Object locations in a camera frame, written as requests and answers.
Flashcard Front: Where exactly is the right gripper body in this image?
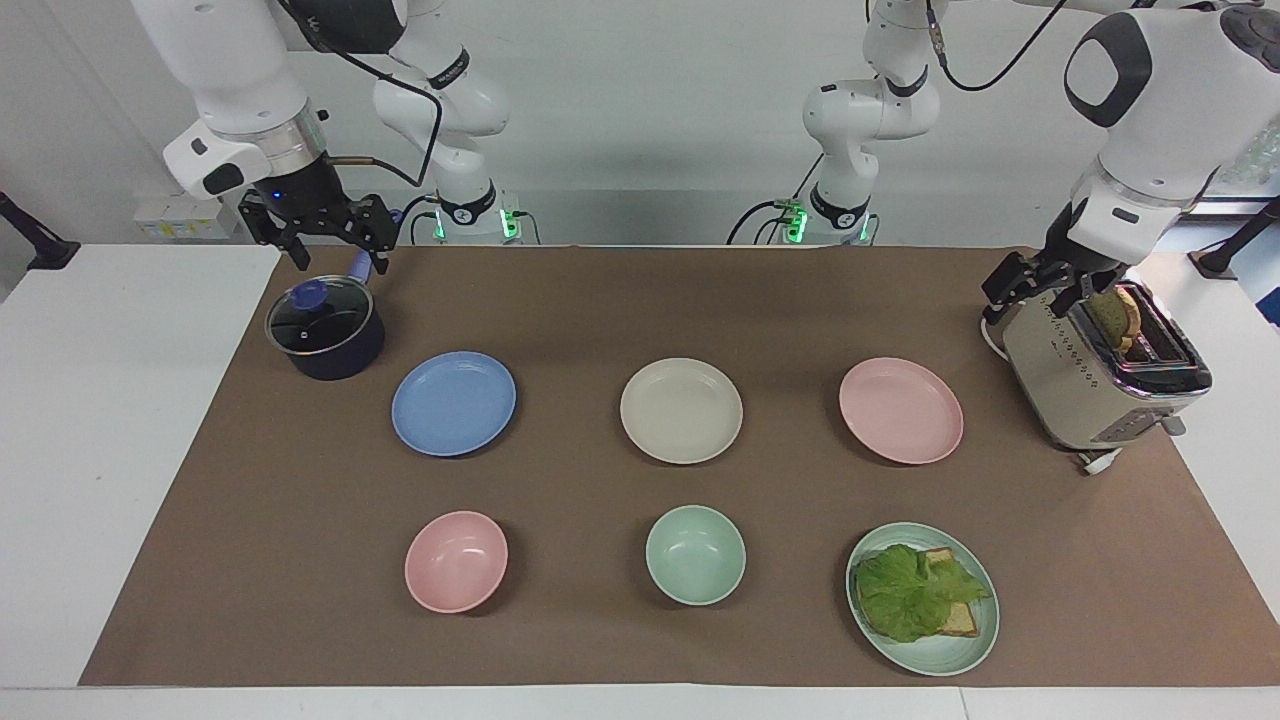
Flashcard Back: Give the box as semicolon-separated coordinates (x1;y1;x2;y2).
266;155;353;241

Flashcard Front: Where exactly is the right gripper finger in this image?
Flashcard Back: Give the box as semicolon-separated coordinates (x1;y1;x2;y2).
238;193;312;272
335;194;398;277

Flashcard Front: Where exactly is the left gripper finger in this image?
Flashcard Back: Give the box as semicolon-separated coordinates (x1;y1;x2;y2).
980;250;1053;323
1050;272;1107;323

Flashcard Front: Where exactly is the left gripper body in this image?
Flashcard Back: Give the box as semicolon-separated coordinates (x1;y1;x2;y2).
1043;198;1126;287

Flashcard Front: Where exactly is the silver toaster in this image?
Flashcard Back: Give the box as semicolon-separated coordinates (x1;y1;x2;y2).
1000;283;1213;453

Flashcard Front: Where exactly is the glass lid with blue knob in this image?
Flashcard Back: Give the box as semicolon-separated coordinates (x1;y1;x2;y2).
265;276;375;358

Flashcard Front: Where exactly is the dark blue pot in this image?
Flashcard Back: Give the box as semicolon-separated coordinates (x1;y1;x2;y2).
264;208;404;382

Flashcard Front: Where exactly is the black stand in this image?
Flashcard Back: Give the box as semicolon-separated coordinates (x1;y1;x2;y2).
1188;196;1280;281
0;190;82;272

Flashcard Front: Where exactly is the pink plate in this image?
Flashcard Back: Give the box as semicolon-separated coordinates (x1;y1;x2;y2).
838;357;965;466

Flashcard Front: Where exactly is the blue plate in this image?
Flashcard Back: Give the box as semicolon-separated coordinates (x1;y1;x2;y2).
391;350;518;458

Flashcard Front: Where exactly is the green lettuce leaf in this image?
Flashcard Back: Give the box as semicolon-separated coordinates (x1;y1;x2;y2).
853;544;992;644

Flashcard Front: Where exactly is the toasted bread slice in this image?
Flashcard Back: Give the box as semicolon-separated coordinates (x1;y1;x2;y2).
924;547;982;638

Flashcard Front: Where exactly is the pink bowl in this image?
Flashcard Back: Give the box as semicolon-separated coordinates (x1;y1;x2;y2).
404;511;509;614

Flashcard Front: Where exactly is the beige plate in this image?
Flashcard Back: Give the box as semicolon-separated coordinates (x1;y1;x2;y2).
619;357;744;466

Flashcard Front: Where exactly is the green plate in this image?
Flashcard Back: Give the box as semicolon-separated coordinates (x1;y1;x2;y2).
846;522;1000;677

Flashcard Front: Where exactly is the green bowl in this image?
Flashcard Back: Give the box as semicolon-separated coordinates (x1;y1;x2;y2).
645;504;747;607

